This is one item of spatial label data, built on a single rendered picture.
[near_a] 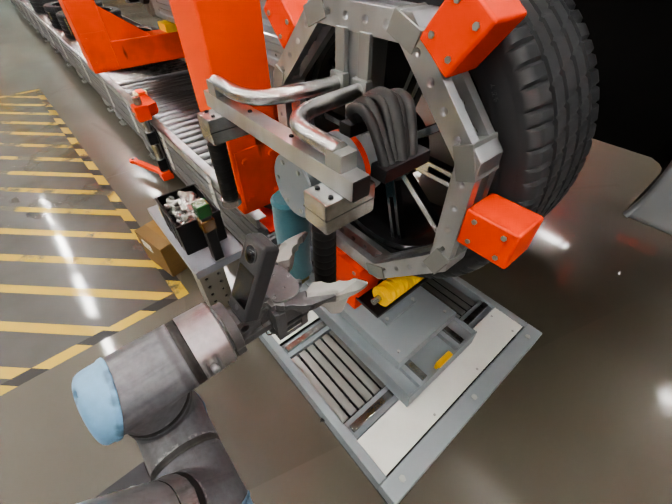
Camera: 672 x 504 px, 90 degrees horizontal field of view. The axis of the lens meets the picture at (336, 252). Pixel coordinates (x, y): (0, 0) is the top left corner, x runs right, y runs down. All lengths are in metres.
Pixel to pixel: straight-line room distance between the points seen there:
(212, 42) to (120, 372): 0.74
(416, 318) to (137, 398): 0.94
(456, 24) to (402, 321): 0.91
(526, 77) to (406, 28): 0.18
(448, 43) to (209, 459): 0.61
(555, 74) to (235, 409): 1.24
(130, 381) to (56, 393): 1.20
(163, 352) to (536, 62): 0.62
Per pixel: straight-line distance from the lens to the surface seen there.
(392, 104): 0.48
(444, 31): 0.53
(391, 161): 0.46
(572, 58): 0.71
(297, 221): 0.81
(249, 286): 0.45
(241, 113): 0.62
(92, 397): 0.46
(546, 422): 1.46
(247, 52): 0.99
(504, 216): 0.57
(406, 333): 1.18
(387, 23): 0.61
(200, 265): 1.12
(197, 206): 0.99
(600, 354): 1.72
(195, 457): 0.52
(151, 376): 0.45
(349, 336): 1.22
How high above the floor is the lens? 1.20
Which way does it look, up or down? 44 degrees down
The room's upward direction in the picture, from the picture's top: straight up
